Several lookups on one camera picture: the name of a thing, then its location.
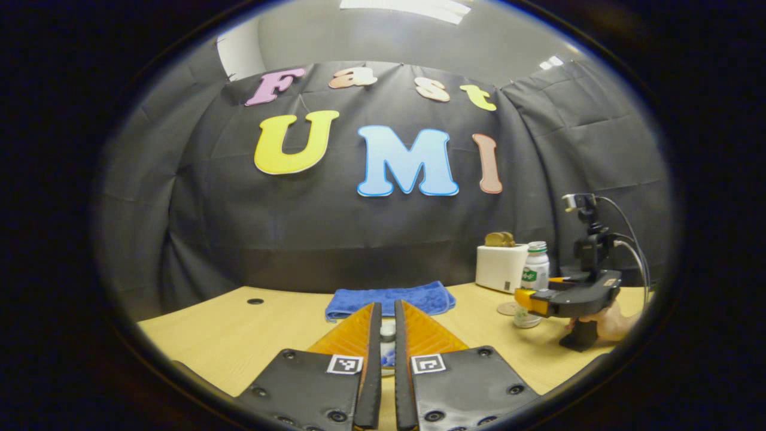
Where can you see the long ceiling light panel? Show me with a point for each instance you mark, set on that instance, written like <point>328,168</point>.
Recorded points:
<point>407,9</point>

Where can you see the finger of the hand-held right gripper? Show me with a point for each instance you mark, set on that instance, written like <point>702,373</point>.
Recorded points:
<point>568,279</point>
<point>532,302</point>

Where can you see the blue folded towel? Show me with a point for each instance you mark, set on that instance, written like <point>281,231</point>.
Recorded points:
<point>389,299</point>

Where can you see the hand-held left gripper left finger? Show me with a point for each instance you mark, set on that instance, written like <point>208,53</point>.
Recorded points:
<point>374,383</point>

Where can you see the brown bread slice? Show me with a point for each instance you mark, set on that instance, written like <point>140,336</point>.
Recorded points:
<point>499,239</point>

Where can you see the cream white toaster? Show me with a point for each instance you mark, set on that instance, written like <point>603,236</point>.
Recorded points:
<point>499,266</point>

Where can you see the white water bottle green label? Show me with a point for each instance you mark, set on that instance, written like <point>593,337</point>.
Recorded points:
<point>535,269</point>

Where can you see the small ceiling light panel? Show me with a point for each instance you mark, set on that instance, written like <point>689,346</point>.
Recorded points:
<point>551,62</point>

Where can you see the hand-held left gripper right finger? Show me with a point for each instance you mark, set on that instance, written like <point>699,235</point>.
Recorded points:
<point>402,389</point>

